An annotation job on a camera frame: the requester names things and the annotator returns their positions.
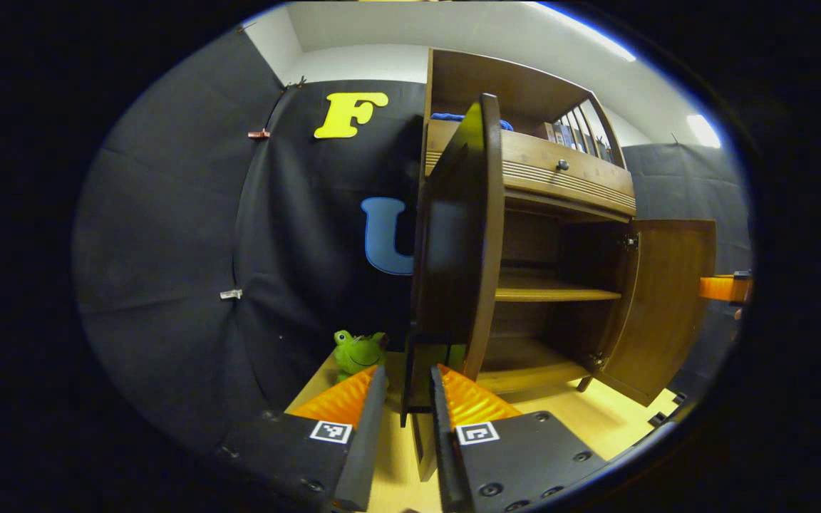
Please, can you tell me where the wooden cabinet door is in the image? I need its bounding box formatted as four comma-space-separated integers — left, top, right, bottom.
592, 219, 718, 407
410, 93, 505, 389

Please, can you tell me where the short ceiling light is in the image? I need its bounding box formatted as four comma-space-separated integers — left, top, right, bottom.
687, 114, 722, 149

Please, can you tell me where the wooden inner shelf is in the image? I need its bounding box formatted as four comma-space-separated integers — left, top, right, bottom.
495, 271, 623, 303

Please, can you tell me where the green frog toy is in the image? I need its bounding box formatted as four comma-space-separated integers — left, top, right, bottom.
332, 329, 388, 382

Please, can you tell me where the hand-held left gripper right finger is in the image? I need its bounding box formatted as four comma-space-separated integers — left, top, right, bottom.
430, 363, 607, 513

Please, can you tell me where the blue cloth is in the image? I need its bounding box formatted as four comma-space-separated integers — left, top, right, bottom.
430, 112, 515, 132

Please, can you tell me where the wooden cabinet drawer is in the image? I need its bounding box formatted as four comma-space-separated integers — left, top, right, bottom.
425, 119, 637, 218

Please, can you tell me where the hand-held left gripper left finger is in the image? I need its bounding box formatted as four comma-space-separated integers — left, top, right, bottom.
215, 365, 388, 512

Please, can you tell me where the black backdrop cloth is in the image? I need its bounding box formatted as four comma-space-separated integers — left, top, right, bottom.
72, 28, 753, 457

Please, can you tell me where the wooden double-door shoe cabinet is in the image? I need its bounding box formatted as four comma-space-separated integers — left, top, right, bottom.
410, 48, 718, 407

